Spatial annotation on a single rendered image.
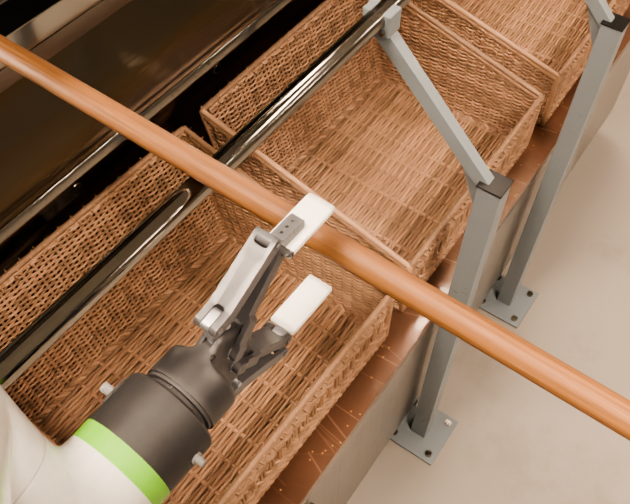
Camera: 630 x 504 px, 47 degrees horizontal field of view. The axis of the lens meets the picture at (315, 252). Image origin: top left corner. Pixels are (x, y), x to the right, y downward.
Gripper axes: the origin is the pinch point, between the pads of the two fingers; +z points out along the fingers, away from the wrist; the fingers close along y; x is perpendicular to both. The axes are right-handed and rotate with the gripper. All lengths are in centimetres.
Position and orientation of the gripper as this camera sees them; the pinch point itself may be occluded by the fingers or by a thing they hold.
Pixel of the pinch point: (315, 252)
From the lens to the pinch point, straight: 72.8
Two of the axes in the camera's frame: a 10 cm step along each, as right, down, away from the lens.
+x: 8.1, 4.8, -3.5
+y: 0.0, 5.9, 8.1
